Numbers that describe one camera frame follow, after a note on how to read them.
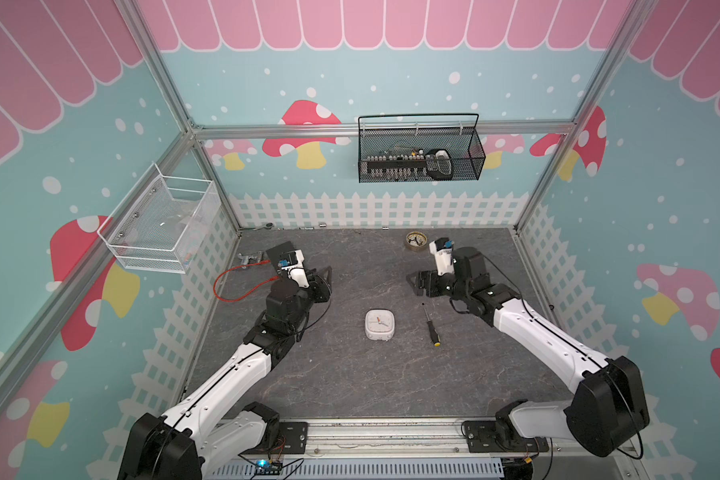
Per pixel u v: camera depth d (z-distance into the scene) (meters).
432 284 0.72
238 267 1.08
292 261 0.67
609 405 0.40
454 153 0.94
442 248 0.73
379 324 0.91
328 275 0.76
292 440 0.74
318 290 0.70
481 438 0.73
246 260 1.09
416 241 1.15
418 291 0.74
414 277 0.75
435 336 0.90
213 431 0.46
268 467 0.73
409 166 0.90
